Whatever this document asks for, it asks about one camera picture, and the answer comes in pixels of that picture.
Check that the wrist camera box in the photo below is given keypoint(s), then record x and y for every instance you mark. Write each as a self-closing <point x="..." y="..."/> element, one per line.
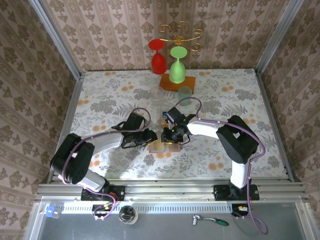
<point x="135" y="121"/>
<point x="176" y="115"/>

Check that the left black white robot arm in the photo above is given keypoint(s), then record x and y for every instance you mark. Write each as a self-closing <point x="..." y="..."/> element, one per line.
<point x="75" y="162"/>

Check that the aluminium corner post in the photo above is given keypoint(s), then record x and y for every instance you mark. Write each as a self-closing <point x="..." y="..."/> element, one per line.
<point x="57" y="37"/>
<point x="277" y="37"/>

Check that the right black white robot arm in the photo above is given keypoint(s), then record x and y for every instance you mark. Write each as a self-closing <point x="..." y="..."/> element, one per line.
<point x="237" y="142"/>

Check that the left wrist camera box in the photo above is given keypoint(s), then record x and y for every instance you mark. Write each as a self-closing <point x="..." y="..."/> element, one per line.
<point x="135" y="121"/>

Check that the small blue plastic part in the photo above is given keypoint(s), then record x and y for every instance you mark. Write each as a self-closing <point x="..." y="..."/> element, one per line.
<point x="51" y="212"/>

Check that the red wine glass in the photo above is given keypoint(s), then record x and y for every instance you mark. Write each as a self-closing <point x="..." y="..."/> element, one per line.
<point x="158" y="62"/>

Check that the teal plastic cup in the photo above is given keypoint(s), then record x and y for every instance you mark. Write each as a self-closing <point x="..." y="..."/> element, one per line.
<point x="185" y="93"/>

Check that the clear plastic cup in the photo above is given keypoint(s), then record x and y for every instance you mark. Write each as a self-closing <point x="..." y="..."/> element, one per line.
<point x="156" y="93"/>

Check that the grey metal shelf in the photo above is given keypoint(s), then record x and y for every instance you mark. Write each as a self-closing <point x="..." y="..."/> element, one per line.
<point x="162" y="230"/>

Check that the orange wooden board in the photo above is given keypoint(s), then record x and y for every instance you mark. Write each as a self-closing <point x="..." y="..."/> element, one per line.
<point x="166" y="85"/>

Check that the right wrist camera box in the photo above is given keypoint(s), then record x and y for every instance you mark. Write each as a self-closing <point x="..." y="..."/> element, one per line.
<point x="176" y="115"/>

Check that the clear acrylic box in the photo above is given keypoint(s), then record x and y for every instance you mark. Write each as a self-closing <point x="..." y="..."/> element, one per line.
<point x="160" y="110"/>

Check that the aluminium side rail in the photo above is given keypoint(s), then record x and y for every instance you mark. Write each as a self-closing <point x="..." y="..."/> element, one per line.
<point x="272" y="112"/>
<point x="72" y="112"/>

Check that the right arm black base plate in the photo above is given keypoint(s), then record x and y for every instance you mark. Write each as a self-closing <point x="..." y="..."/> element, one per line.
<point x="221" y="192"/>

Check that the green wine glass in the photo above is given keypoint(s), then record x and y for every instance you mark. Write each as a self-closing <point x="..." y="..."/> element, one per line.
<point x="177" y="72"/>

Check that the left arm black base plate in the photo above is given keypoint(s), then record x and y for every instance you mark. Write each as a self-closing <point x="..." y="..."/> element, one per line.
<point x="117" y="192"/>

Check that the aluminium front frame rail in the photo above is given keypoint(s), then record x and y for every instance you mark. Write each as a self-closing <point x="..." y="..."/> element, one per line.
<point x="170" y="190"/>

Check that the blue credit card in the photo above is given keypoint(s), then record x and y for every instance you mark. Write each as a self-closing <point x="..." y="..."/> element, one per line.
<point x="165" y="114"/>

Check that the glass jar with screws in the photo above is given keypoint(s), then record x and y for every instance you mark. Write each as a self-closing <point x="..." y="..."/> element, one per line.
<point x="128" y="215"/>

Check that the brown leather card holder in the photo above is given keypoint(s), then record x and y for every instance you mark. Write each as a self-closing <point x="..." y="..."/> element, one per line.
<point x="176" y="149"/>

